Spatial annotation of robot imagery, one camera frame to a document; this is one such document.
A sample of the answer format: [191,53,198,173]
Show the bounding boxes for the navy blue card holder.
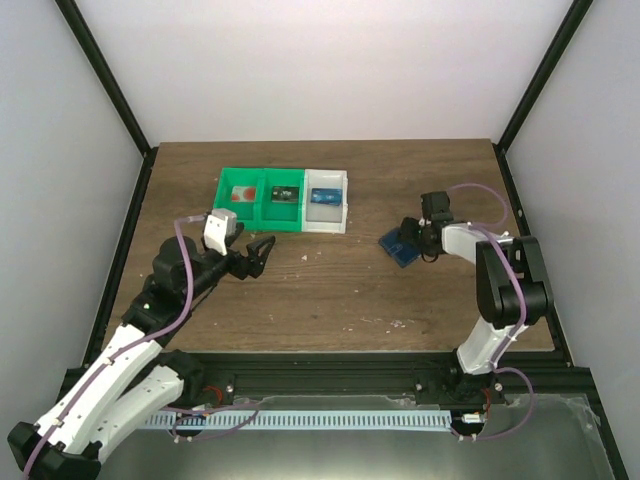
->
[378,227,420,268]

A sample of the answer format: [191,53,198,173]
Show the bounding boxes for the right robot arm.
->
[399,191,554,375]

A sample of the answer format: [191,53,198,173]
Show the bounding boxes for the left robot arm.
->
[7,236,276,479]

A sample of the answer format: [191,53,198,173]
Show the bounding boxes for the red white card in bin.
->
[231,185,257,203]

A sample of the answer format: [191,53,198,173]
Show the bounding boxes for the dark green card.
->
[271,186,300,203]

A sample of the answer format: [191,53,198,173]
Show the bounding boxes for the blue card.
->
[310,188,343,207]

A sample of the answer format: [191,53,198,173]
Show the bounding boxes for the green bin left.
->
[213,167,265,231]

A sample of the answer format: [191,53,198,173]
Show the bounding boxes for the green bin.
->
[213,167,265,231]
[256,168,305,232]

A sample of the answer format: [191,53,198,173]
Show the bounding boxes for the green bin middle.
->
[256,168,305,232]

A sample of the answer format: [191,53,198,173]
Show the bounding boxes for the white bin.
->
[302,169,348,234]

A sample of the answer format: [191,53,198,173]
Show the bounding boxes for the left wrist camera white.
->
[203,208,237,256]

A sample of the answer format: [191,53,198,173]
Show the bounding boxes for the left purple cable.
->
[22,213,211,476]

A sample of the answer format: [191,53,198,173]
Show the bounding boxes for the light blue slotted cable duct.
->
[143,410,452,432]

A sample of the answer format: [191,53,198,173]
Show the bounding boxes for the left black frame post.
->
[53,0,153,156]

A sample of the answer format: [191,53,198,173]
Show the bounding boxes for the black frame post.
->
[53,0,153,156]
[497,0,596,151]

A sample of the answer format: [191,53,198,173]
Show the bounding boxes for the black aluminium frame rail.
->
[183,352,595,406]

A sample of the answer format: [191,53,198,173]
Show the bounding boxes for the right black frame post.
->
[497,0,596,151]

